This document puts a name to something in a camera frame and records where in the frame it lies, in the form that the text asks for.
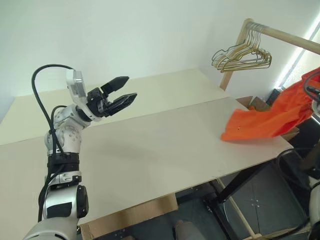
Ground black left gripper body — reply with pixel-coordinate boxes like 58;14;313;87
86;86;116;119

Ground flat brown cardboard box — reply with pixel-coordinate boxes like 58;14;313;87
79;193;180;240

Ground gold wire hanger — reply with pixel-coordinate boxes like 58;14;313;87
216;23;271;71
219;23;273;74

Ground black box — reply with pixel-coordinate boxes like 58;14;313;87
265;88;286;106

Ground light wooden floor bar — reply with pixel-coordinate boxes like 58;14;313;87
215;177;312;240

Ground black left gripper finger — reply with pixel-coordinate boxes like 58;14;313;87
107;92;139;116
100;75;131;96

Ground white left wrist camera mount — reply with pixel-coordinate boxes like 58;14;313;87
65;69;101;123

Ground brown open cardboard box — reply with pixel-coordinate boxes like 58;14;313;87
235;95;301;139

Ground dark green wire hanger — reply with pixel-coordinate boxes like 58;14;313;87
210;24;262;69

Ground silver wire hanger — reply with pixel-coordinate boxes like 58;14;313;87
214;24;266;69

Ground orange shorts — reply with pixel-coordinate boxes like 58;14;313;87
220;66;320;144

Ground light wooden clothes rack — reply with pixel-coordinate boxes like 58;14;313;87
219;17;320;90

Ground black metal table frame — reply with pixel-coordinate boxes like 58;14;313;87
174;149;301;240

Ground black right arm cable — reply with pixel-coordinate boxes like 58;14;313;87
302;72;320;97

